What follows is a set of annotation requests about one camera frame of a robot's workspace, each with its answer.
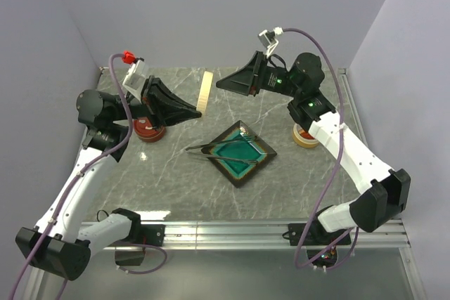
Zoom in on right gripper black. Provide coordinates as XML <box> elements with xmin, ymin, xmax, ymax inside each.
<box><xmin>217</xmin><ymin>51</ymin><xmax>301</xmax><ymax>98</ymax></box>

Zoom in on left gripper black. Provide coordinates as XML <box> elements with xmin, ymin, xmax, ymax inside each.
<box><xmin>112</xmin><ymin>74</ymin><xmax>202</xmax><ymax>131</ymax></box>

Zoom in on red round lid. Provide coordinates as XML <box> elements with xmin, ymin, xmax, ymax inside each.
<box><xmin>134</xmin><ymin>118</ymin><xmax>166</xmax><ymax>143</ymax></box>

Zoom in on cream round lid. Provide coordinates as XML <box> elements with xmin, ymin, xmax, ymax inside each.
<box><xmin>196</xmin><ymin>71</ymin><xmax>214</xmax><ymax>115</ymax></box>

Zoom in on metal tongs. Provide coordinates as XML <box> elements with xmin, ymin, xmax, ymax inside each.
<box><xmin>185</xmin><ymin>133</ymin><xmax>264</xmax><ymax>165</ymax></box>

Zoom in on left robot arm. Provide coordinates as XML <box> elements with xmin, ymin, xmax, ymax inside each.
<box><xmin>15</xmin><ymin>77</ymin><xmax>202</xmax><ymax>280</ymax></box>

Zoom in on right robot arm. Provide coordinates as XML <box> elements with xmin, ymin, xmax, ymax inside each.
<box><xmin>216</xmin><ymin>51</ymin><xmax>411</xmax><ymax>244</ymax></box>

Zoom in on cream white bowl container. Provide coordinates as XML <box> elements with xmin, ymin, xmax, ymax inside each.
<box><xmin>292</xmin><ymin>124</ymin><xmax>319</xmax><ymax>148</ymax></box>

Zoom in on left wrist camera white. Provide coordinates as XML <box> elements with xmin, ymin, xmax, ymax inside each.
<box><xmin>122</xmin><ymin>51</ymin><xmax>150</xmax><ymax>99</ymax></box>

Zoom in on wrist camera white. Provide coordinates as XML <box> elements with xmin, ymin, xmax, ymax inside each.
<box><xmin>122</xmin><ymin>51</ymin><xmax>150</xmax><ymax>99</ymax></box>
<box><xmin>258</xmin><ymin>27</ymin><xmax>283</xmax><ymax>58</ymax></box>

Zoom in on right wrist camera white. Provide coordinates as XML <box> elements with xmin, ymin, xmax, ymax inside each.
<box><xmin>258</xmin><ymin>27</ymin><xmax>283</xmax><ymax>58</ymax></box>

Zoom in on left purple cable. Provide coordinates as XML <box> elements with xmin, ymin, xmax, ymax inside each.
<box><xmin>8</xmin><ymin>53</ymin><xmax>168</xmax><ymax>300</ymax></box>

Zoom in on purple cable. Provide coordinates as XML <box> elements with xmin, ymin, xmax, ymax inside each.
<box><xmin>8</xmin><ymin>53</ymin><xmax>168</xmax><ymax>300</ymax></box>
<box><xmin>283</xmin><ymin>27</ymin><xmax>360</xmax><ymax>270</ymax></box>

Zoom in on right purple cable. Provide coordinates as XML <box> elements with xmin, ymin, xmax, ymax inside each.
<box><xmin>283</xmin><ymin>27</ymin><xmax>360</xmax><ymax>270</ymax></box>

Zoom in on aluminium mounting rail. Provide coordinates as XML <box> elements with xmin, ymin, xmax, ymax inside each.
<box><xmin>80</xmin><ymin>219</ymin><xmax>412</xmax><ymax>252</ymax></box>

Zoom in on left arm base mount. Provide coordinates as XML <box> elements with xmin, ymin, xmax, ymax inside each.
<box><xmin>114</xmin><ymin>224</ymin><xmax>166</xmax><ymax>269</ymax></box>

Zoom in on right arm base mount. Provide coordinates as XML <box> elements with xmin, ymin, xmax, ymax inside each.
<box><xmin>302</xmin><ymin>220</ymin><xmax>359</xmax><ymax>272</ymax></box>

